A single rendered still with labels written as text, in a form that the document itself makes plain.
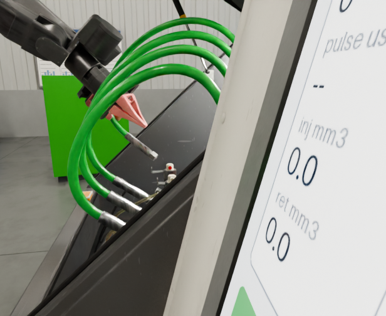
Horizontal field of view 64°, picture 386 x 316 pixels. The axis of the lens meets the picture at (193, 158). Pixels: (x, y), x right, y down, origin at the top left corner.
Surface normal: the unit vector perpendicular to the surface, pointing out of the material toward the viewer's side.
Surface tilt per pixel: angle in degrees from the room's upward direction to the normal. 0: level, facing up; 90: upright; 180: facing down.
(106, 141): 90
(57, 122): 90
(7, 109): 90
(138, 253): 90
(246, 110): 76
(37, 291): 0
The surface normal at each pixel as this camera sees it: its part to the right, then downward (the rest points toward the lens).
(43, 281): 0.00, -0.97
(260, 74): -0.96, -0.20
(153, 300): 0.12, 0.26
